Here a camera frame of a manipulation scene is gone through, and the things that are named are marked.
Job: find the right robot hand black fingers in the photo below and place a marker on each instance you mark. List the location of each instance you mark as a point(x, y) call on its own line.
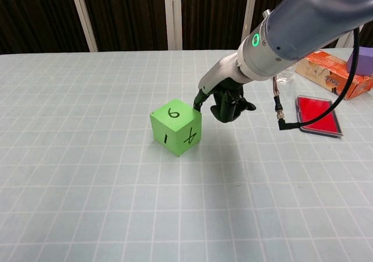
point(221, 72)

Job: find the green numbered foam cube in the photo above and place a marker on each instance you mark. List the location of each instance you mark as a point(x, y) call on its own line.
point(175, 134)

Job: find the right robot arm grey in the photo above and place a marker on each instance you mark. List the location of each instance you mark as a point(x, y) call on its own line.
point(306, 17)

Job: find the purple block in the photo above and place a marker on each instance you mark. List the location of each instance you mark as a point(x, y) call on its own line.
point(365, 61)

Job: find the light blue grid tablecloth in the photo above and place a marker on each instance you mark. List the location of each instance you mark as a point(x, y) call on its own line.
point(116, 201)

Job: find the red ink pad case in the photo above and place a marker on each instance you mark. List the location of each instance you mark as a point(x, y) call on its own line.
point(314, 113)

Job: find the orange carton box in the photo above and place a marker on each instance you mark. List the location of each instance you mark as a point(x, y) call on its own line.
point(326, 67)

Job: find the white partition frame post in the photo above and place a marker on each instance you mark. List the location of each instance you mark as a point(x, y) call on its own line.
point(247, 17)
point(345, 39)
point(173, 14)
point(83, 17)

